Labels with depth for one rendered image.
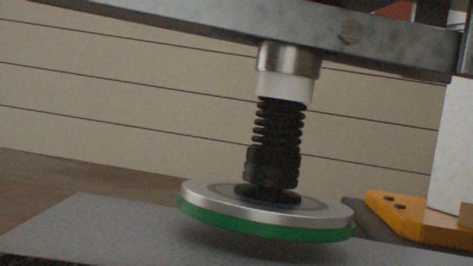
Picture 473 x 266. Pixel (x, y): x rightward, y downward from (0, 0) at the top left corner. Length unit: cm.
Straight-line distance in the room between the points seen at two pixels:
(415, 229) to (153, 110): 567
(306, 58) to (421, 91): 611
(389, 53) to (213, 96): 605
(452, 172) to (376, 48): 87
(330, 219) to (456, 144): 90
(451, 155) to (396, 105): 521
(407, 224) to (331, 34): 71
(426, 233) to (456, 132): 33
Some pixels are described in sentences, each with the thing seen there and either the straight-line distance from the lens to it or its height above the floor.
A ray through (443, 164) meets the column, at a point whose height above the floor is 90.
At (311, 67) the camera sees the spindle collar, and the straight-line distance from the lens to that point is 69.
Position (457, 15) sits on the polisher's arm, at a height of 125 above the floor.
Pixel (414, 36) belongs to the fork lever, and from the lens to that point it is 70.
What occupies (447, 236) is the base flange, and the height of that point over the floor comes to 76.
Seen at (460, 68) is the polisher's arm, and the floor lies 105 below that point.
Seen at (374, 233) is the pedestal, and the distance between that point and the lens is 132.
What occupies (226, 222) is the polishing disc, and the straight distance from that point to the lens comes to 63.
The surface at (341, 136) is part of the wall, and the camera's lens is 666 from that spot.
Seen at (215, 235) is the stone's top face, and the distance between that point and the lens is 73.
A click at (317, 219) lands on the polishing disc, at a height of 86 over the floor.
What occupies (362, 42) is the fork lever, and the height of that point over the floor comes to 106.
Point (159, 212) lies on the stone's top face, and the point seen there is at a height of 81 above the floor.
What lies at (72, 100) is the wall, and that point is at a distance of 708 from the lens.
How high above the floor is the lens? 97
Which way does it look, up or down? 3 degrees down
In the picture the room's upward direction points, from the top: 9 degrees clockwise
